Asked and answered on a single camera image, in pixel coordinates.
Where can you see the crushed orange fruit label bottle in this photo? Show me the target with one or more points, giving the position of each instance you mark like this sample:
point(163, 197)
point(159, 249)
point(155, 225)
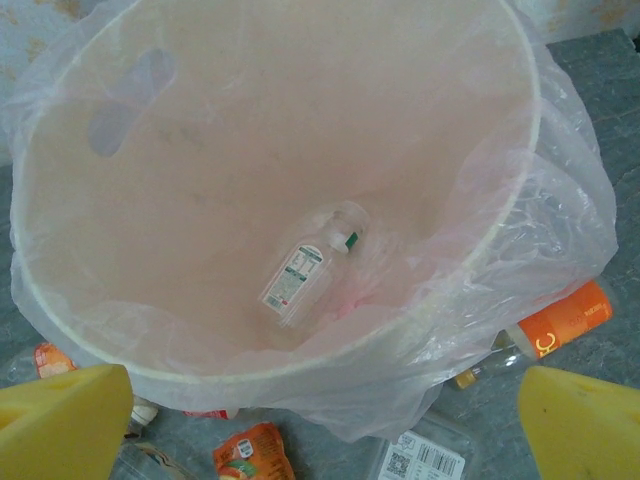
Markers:
point(250, 450)

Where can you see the orange label orange cap bottle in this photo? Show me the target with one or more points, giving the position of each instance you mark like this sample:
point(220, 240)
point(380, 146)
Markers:
point(50, 360)

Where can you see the red label red cap bottle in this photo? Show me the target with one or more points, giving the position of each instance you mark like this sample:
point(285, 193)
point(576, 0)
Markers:
point(210, 413)

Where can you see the pale pink waste bin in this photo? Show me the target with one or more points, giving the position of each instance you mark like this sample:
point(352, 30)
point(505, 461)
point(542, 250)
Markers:
point(280, 100)

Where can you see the clear square bottle green cap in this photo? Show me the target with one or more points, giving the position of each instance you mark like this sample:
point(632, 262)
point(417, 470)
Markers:
point(295, 275)
point(425, 455)

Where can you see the plain orange label bottle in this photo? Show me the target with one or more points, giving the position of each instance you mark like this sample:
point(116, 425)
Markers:
point(565, 320)

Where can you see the blue label white cap bottle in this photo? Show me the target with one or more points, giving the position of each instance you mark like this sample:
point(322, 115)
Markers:
point(143, 412)

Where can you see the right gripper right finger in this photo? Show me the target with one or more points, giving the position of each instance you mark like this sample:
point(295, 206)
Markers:
point(585, 430)

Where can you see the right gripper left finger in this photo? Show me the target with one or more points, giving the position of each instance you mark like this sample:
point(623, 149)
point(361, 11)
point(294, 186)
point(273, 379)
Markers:
point(60, 425)

